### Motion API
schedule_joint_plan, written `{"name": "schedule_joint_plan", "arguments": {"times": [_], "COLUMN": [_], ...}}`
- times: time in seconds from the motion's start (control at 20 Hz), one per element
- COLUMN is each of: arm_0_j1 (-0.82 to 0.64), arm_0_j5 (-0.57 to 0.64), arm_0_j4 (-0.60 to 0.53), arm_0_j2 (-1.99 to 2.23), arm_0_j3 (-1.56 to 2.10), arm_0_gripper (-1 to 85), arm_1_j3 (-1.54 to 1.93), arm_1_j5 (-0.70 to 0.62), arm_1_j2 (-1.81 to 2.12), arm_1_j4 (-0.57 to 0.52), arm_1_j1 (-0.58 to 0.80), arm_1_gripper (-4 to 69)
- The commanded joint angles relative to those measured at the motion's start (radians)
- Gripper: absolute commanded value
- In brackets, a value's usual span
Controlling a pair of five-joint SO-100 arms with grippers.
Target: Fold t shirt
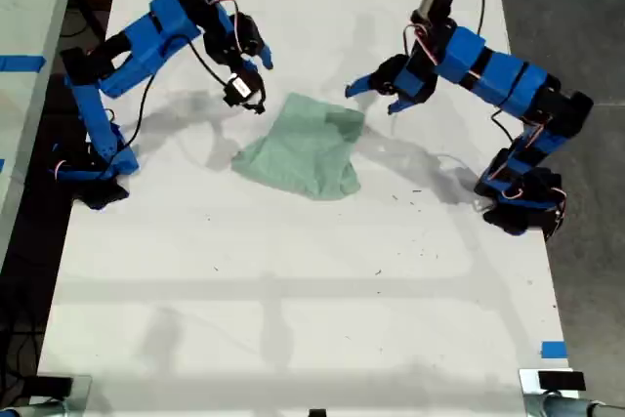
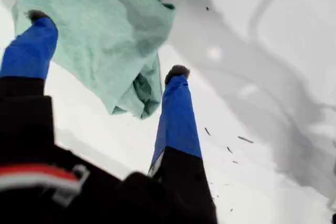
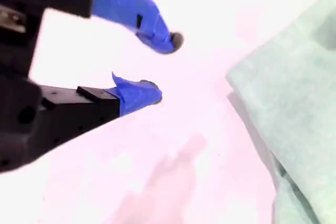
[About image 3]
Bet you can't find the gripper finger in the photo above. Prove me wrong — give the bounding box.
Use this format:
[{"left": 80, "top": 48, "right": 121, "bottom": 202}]
[
  {"left": 28, "top": 71, "right": 163, "bottom": 154},
  {"left": 91, "top": 0, "right": 185, "bottom": 54}
]

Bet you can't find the pale green t-shirt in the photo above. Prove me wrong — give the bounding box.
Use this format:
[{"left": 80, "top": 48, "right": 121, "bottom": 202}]
[{"left": 225, "top": 0, "right": 336, "bottom": 224}]

